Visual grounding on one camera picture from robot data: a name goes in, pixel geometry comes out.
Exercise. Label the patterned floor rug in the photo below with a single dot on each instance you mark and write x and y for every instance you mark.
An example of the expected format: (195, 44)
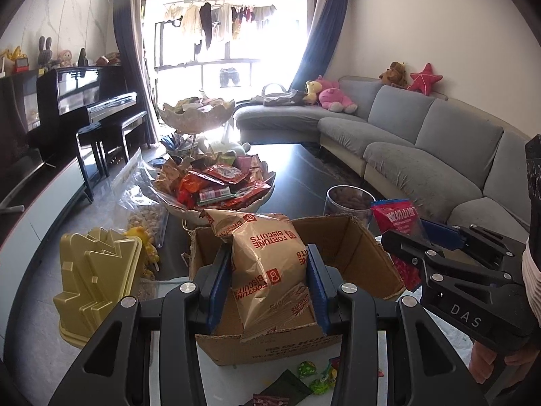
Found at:
(338, 165)

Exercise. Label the yellow ornament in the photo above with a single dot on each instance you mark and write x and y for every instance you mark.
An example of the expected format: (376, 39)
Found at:
(12, 54)

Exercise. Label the television cabinet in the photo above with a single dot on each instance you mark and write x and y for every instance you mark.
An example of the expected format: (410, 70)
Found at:
(46, 203)

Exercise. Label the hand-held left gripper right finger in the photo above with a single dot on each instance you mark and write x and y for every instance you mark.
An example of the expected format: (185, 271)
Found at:
(318, 296)

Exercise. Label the dark green snack packet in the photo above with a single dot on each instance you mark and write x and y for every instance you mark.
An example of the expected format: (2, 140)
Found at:
(283, 385)

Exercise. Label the small doll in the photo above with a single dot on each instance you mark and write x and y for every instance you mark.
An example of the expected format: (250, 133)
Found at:
(64, 58)

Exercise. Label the pile of assorted snack packets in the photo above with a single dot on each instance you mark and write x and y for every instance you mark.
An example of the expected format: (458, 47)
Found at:
(219, 177)

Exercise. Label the red snack packet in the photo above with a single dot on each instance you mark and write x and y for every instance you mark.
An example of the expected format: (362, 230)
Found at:
(395, 220)

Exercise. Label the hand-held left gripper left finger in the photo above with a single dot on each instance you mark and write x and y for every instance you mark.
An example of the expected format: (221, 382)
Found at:
(220, 300)

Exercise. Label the black piano bench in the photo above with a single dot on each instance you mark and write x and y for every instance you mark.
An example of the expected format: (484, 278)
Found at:
(110, 129)

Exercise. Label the star-shaped plush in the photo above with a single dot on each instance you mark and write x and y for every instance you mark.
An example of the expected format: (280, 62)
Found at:
(424, 79)

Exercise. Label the cardboard box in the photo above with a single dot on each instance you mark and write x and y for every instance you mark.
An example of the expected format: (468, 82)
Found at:
(363, 253)

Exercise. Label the clear plastic bag of nuts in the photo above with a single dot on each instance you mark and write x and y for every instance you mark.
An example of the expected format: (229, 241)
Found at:
(143, 220)

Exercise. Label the small red box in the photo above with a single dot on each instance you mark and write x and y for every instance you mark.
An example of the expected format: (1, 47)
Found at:
(22, 66)

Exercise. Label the beige handbag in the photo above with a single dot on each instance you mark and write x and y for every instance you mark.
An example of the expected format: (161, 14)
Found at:
(277, 98)

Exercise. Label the person's right hand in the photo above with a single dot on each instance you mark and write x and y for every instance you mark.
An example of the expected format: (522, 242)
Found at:
(486, 361)

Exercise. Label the black metronome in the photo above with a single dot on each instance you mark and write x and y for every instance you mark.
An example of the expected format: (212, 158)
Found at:
(83, 58)

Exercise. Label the hanging denim shorts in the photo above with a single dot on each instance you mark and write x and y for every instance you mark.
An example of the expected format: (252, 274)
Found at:
(229, 77)

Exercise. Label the clear plastic nut jar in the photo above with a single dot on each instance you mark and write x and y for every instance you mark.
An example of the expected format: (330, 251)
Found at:
(346, 203)

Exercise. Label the white cloth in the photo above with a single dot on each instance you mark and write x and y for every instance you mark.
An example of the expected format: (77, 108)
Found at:
(453, 337)

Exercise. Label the grey sectional sofa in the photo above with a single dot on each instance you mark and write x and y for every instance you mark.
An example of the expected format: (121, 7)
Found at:
(422, 156)

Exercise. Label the grey bunny plush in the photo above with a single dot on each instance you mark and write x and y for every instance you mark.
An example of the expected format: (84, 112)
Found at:
(44, 53)

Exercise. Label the gold mountain-shaped container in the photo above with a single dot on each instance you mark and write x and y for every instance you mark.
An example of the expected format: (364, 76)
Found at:
(97, 279)

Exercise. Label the green wrapped candy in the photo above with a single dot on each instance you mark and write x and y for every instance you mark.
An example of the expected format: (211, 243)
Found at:
(321, 387)
(307, 370)

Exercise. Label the white two-tier shell tray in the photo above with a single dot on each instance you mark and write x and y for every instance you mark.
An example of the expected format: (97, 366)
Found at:
(194, 120)

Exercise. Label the brown plush toy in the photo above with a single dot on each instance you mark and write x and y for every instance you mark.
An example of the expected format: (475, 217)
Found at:
(393, 74)

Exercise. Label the yellow plush toy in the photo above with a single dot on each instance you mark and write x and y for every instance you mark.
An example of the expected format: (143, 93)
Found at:
(312, 91)

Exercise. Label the black upright piano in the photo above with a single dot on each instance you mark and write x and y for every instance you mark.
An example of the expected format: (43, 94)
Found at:
(72, 93)

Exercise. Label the row of hanging laundry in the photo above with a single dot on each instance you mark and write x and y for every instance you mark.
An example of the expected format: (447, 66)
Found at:
(207, 21)

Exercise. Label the flat screen television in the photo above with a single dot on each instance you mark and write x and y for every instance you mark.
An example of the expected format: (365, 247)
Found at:
(21, 135)

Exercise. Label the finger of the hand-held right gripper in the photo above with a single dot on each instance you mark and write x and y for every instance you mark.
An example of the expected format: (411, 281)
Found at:
(405, 247)
(443, 234)

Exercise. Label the pink plush toy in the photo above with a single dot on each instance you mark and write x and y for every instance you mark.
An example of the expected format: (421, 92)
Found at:
(336, 95)

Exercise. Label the beige biscuit packet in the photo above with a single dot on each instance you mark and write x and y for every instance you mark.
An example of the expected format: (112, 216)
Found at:
(296, 308)
(270, 258)

